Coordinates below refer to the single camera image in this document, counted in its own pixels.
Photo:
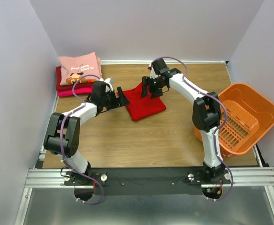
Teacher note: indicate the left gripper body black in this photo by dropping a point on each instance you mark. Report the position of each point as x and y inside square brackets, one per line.
[117, 100]

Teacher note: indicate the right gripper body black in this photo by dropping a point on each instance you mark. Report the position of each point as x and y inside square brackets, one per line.
[151, 85]

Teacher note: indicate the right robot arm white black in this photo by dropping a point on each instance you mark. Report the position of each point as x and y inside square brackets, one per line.
[206, 114]

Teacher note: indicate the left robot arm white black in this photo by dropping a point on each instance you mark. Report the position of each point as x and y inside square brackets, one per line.
[63, 130]

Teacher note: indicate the pink folded printed t shirt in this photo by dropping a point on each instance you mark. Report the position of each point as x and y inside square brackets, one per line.
[72, 68]

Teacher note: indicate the dark red folded t shirt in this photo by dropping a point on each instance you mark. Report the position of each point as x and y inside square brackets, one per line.
[68, 87]

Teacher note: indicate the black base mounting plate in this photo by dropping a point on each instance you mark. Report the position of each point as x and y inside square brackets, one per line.
[146, 181]

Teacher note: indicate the orange plastic laundry basket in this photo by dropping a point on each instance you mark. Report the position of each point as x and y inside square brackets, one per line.
[250, 116]

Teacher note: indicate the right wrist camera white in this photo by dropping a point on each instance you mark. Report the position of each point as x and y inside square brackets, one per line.
[153, 74]

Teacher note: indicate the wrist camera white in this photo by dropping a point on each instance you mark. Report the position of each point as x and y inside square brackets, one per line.
[109, 81]
[153, 74]

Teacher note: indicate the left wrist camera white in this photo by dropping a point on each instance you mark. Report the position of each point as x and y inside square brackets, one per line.
[109, 81]

